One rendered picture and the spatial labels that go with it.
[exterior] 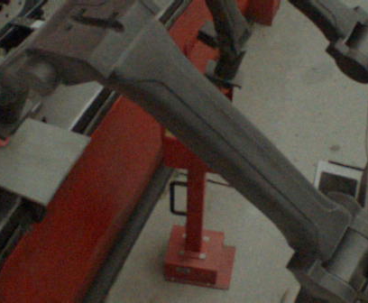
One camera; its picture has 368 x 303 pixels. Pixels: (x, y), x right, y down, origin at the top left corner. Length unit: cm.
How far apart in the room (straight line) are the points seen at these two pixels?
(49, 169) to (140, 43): 62
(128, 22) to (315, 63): 259
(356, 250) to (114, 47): 34
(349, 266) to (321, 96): 222
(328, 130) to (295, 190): 207
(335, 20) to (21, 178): 64
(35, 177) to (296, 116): 179
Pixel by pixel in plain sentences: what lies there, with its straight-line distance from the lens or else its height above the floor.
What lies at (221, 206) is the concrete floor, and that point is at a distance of 217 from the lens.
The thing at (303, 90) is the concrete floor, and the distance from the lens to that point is 275.
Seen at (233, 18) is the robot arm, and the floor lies 113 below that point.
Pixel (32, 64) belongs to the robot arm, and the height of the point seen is 147.
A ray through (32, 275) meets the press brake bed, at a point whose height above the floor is 63.
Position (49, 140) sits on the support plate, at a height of 100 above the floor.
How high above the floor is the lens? 174
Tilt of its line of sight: 47 degrees down
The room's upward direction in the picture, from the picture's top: straight up
